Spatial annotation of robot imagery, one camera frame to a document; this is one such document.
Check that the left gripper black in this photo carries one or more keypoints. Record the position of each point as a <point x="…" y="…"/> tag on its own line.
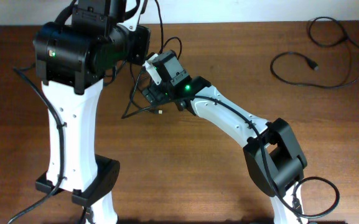
<point x="140" y="43"/>

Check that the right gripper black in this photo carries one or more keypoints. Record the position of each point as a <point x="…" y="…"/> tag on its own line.
<point x="153" y="95"/>

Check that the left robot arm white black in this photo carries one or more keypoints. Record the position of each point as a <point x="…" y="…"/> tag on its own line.
<point x="72" y="55"/>

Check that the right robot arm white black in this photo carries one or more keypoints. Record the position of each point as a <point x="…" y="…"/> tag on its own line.
<point x="274" y="157"/>

